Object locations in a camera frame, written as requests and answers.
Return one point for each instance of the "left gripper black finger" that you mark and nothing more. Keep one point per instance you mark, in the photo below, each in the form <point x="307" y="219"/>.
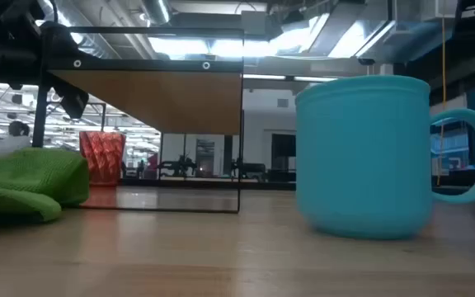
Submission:
<point x="72" y="99"/>

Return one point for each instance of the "red translucent faceted cup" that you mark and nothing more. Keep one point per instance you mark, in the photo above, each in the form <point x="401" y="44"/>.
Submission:
<point x="102" y="158"/>

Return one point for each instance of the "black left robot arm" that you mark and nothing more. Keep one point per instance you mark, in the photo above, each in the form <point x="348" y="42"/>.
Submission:
<point x="2" y="45"/>

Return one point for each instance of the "person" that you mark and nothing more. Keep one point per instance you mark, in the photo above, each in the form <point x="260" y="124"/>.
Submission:
<point x="18" y="134"/>

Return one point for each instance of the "green cloth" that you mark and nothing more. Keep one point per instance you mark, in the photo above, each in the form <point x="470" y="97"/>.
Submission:
<point x="27" y="177"/>

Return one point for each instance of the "long ceiling light strip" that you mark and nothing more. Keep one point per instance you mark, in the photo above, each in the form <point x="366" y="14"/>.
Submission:
<point x="287" y="77"/>

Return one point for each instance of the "black frame wooden shelf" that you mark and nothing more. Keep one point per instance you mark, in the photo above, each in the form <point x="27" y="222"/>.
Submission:
<point x="159" y="103"/>

